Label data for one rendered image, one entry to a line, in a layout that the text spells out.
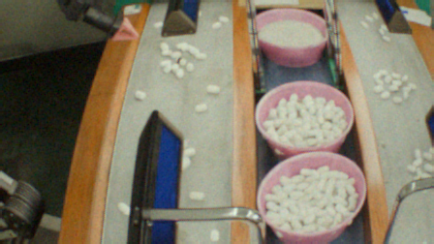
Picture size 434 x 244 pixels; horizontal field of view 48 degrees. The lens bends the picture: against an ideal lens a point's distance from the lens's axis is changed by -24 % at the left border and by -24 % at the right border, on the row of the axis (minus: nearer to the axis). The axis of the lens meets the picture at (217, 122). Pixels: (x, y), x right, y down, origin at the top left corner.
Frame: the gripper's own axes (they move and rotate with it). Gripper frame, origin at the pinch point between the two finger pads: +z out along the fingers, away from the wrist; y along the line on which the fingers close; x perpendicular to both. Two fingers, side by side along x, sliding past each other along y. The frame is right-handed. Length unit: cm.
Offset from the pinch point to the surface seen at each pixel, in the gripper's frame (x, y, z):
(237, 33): -10.9, 11.9, 28.5
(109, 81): 12.8, -8.0, -0.1
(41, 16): 97, 133, -44
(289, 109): -16.7, -23.6, 40.2
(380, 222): -32, -70, 55
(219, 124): -5.5, -27.6, 26.5
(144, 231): -30, -96, 0
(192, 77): -0.6, -7.0, 20.3
